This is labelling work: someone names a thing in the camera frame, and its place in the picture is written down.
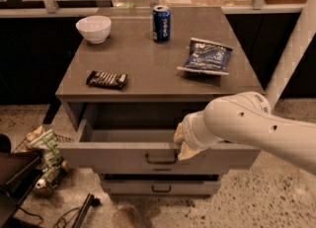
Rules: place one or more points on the grey top drawer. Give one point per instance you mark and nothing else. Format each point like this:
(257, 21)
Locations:
(148, 151)

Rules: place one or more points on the grey bottom drawer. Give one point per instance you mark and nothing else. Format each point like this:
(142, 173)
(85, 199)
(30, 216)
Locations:
(132, 184)

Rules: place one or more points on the blue chip bag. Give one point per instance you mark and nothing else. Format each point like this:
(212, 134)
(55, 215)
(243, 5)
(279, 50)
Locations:
(207, 57)

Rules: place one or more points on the white bowl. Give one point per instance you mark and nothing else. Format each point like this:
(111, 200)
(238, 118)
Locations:
(94, 29)

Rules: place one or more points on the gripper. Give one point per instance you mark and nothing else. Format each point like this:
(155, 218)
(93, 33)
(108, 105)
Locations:
(187, 132)

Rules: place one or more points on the black bar on floor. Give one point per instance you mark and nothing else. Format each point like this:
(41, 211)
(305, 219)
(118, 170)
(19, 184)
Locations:
(90, 201)

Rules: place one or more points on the black furniture piece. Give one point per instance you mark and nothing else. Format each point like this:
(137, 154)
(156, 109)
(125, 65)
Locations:
(18, 174)

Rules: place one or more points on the silver can in basket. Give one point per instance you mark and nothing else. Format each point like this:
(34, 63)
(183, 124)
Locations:
(42, 188)

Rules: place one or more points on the green snack bag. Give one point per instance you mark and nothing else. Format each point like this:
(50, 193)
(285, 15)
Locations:
(46, 142)

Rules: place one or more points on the blue soda can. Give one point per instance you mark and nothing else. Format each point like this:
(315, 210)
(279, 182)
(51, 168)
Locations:
(161, 23)

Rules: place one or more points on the dark chocolate bar wrapper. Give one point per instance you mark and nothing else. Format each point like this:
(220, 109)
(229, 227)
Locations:
(103, 79)

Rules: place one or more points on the white diagonal frame post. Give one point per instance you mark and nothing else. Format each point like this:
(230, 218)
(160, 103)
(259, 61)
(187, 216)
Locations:
(299, 40)

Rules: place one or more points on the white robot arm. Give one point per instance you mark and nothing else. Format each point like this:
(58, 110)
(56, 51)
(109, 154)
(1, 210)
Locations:
(246, 119)

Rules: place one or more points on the grey drawer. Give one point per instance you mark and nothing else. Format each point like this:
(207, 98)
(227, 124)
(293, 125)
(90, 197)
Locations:
(148, 151)
(132, 184)

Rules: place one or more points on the black wire basket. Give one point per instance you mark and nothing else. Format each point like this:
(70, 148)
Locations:
(55, 175)

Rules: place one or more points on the grey drawer cabinet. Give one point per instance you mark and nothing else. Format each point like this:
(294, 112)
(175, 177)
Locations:
(156, 94)

